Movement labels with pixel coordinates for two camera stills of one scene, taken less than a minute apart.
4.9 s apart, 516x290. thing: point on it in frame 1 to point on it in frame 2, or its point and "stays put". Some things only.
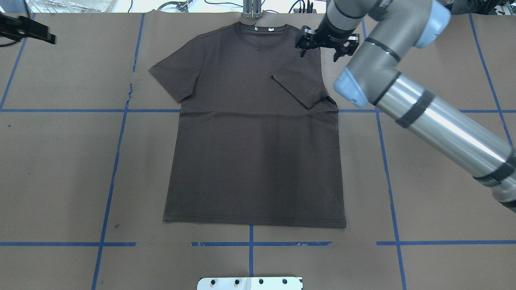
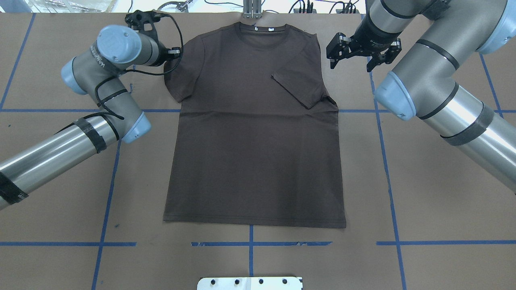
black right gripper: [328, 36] to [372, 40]
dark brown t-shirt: [258, 142] stays put
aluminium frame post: [252, 9] stays put
